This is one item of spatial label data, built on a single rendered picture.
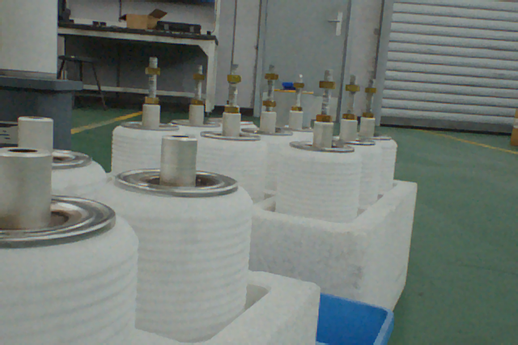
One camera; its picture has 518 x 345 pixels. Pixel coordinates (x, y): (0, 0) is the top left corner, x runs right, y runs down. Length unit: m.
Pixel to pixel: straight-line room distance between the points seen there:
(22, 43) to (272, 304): 0.74
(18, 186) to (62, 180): 0.14
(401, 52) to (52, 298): 5.95
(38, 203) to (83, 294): 0.05
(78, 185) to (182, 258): 0.11
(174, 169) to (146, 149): 0.36
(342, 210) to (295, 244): 0.07
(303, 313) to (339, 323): 0.18
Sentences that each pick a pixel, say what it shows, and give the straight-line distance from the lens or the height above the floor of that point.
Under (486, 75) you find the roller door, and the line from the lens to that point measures 6.40.
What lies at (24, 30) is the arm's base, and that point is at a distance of 0.99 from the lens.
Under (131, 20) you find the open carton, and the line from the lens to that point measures 5.56.
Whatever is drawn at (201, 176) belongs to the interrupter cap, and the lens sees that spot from 0.36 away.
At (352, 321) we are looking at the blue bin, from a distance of 0.54.
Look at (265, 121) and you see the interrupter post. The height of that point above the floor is 0.27.
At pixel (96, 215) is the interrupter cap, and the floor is 0.25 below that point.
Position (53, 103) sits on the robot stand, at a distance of 0.98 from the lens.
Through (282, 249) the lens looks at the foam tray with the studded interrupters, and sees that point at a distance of 0.57.
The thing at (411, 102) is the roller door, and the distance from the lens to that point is 6.12.
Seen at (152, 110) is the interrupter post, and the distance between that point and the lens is 0.71.
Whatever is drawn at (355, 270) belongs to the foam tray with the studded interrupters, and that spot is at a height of 0.14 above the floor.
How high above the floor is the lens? 0.31
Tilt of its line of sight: 9 degrees down
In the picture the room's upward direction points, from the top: 4 degrees clockwise
